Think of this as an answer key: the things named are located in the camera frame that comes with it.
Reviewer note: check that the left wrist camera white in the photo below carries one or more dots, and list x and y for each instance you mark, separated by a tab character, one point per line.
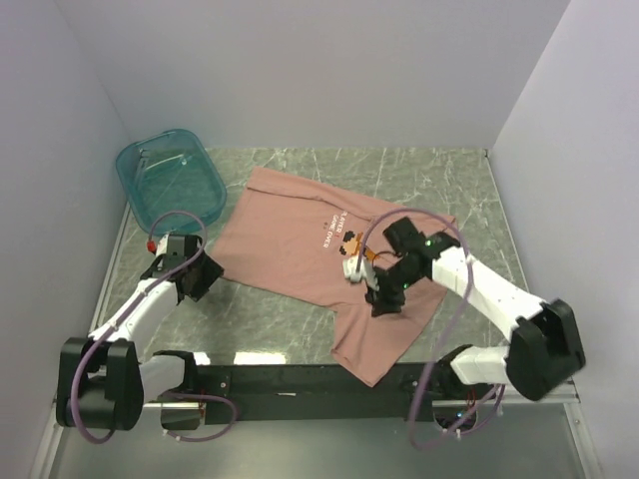
157	246

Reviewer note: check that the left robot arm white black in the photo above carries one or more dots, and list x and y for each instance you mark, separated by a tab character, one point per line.
103	382

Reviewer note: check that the pink t shirt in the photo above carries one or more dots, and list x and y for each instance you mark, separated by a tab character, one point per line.
290	235

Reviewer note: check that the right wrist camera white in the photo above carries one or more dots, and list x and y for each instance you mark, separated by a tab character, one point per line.
356	270

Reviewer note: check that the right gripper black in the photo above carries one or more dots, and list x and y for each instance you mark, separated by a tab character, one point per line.
382	300

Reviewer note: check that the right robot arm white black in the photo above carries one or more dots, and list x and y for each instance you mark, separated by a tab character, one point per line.
543	346

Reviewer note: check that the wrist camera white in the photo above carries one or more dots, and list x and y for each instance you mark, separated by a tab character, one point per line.
157	246
356	270

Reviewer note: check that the teal plastic basin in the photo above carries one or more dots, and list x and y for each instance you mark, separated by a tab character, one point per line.
171	183

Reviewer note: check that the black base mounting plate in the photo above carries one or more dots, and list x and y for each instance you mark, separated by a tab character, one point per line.
306	392

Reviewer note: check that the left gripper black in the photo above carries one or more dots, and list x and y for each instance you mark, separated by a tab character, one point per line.
211	271

